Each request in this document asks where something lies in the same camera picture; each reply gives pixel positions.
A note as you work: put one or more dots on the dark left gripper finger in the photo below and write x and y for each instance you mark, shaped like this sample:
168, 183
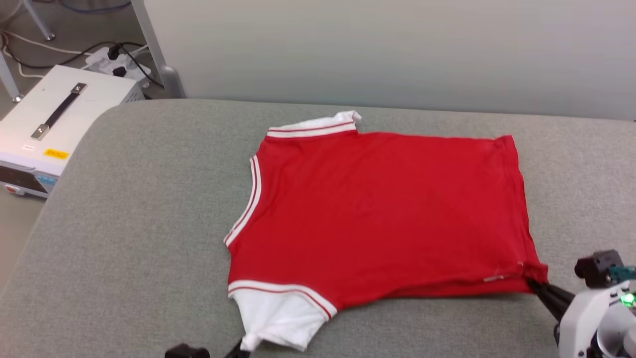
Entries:
237, 352

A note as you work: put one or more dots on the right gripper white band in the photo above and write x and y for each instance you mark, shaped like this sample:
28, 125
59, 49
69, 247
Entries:
579, 318

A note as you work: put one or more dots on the red and white shirt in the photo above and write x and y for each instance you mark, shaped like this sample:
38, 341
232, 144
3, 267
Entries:
377, 214

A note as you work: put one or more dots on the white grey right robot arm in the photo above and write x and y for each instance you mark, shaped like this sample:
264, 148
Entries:
618, 340

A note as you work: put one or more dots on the yellow warning sticker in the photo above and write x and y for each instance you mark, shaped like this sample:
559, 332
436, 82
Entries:
56, 153

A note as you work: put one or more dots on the white equipment box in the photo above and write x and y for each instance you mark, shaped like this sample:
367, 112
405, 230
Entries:
84, 107

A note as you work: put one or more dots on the black power plug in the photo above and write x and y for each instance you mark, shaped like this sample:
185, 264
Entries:
119, 71
114, 52

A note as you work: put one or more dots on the white power strip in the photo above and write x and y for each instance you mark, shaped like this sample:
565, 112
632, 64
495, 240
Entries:
102, 63

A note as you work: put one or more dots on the thin grey metal leg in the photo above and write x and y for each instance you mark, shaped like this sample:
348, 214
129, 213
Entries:
10, 77
39, 20

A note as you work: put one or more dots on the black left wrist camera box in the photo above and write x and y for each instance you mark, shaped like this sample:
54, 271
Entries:
186, 352

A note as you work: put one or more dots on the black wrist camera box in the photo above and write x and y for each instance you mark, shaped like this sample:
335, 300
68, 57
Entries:
598, 266
186, 352

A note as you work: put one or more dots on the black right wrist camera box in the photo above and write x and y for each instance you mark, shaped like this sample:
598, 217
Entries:
598, 266

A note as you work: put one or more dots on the teal right camera connector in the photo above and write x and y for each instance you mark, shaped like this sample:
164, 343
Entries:
622, 272

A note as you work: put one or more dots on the grey metal post with foot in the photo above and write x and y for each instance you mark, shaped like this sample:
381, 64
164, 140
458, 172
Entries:
158, 54

